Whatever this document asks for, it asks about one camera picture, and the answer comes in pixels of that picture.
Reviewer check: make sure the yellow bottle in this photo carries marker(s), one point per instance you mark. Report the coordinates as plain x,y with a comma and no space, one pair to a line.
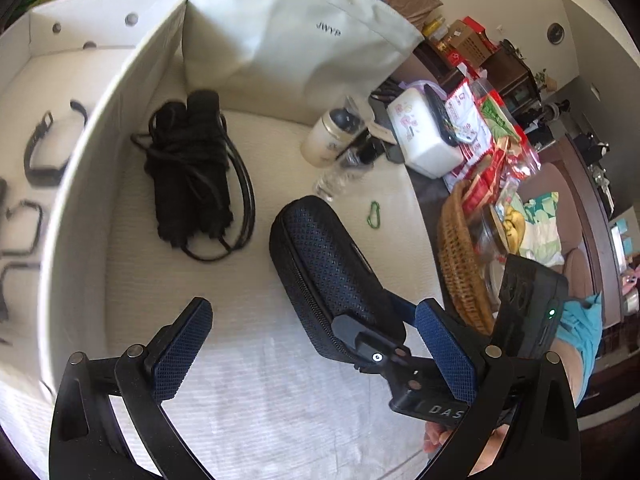
434,27

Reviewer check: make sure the black remote coloured buttons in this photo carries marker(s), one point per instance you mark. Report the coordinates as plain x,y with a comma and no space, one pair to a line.
440,115

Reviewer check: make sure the green carabiner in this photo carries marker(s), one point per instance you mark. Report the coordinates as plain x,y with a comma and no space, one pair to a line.
370,217

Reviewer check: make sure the turquoise clothing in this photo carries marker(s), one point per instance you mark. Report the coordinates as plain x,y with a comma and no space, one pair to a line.
582,325

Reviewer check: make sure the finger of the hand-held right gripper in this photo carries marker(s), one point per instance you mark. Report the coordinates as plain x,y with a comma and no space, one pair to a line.
400,310
372,352

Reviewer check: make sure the dark wooden cabinet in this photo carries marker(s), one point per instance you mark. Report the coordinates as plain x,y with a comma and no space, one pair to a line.
512,77

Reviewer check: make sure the clear jar brown lid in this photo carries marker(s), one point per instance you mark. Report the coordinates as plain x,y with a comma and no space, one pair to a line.
492,235

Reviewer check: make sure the white and red snack bag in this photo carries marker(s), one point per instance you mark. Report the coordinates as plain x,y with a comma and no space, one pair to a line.
467,110

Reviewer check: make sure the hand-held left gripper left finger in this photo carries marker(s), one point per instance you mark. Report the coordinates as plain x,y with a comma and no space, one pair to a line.
180,350

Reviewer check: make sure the white tissue box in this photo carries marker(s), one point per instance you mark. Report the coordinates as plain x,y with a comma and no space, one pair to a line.
425,147

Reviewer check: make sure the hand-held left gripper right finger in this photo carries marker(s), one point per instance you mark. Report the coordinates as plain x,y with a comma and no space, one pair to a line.
445,355

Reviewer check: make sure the wicker basket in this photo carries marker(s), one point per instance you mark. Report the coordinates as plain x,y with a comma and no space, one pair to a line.
460,270

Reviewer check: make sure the person's right hand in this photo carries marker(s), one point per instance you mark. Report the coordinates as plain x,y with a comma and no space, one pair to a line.
432,440

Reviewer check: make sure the cardboard box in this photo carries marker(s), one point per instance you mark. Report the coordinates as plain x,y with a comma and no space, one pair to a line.
472,40

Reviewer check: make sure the small black printed box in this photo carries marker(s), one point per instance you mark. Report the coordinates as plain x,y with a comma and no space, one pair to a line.
375,147

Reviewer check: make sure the bunch of bananas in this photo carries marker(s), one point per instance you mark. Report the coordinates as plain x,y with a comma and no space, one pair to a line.
515,222

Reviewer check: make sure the white storage box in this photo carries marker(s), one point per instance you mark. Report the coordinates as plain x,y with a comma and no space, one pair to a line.
90,170

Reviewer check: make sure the cream bottle clear cap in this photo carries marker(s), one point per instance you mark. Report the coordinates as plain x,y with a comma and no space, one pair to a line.
325,140

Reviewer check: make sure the floral cushion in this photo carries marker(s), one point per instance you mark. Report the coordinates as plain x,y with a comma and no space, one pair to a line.
542,230

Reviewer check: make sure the black mesh pouch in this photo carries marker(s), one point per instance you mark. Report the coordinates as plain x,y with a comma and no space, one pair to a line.
320,270

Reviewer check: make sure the red snack packets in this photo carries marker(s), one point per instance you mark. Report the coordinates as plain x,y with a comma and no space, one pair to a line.
520,160

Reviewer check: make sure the clear perfume bottle black cap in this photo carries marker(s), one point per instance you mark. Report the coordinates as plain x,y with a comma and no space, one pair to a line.
340,177

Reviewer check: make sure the white fabric tote bag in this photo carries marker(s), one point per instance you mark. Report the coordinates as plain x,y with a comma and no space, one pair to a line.
280,50

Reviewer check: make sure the round wall clock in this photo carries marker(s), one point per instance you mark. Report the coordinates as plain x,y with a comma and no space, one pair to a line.
555,33

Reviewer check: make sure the white striped table cloth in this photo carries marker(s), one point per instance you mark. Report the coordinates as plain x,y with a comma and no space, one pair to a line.
280,410

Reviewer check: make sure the black smart band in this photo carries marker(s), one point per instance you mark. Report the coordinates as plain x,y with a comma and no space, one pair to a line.
45,177

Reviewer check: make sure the flat black remote control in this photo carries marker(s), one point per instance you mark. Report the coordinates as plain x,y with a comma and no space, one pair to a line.
397,152

